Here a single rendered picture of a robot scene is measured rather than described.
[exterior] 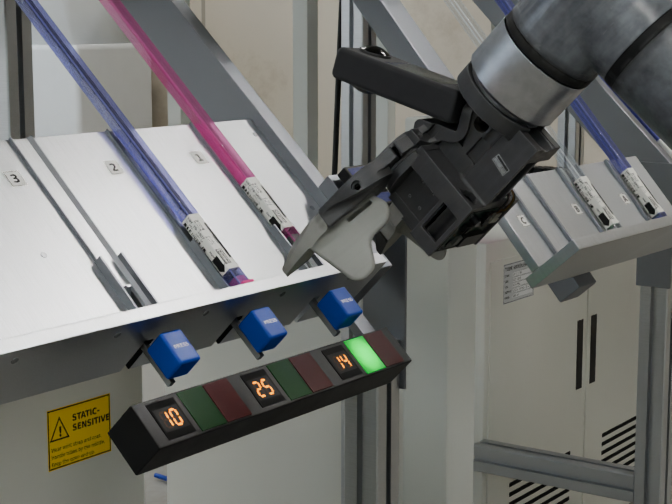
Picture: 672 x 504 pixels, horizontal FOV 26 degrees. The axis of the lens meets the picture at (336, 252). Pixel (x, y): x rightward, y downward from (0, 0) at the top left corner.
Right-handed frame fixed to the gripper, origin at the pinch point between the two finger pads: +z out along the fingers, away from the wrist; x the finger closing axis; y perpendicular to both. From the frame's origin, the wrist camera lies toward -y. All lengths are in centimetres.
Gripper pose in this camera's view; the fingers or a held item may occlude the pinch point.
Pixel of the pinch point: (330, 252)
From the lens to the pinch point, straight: 114.5
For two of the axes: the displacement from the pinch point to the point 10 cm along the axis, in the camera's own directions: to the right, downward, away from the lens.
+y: 5.9, 7.5, -3.0
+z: -5.7, 6.4, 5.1
